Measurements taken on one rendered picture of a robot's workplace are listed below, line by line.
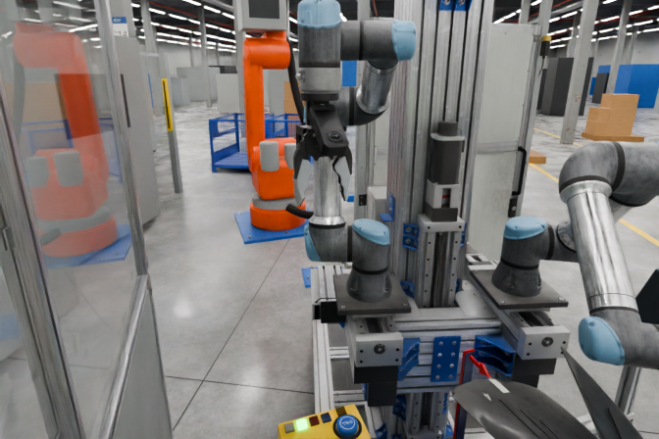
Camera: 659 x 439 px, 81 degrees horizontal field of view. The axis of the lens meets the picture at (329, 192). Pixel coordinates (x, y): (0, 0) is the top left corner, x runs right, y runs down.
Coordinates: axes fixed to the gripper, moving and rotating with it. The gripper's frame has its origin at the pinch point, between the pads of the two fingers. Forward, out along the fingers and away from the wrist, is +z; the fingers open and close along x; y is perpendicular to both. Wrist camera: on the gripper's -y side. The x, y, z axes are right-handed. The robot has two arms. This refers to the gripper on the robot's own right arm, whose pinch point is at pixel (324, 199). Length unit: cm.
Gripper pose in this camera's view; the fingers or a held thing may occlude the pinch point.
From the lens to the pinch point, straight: 75.1
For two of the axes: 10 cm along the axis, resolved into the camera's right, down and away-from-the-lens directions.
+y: -3.1, -2.7, 9.1
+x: -9.5, 0.9, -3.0
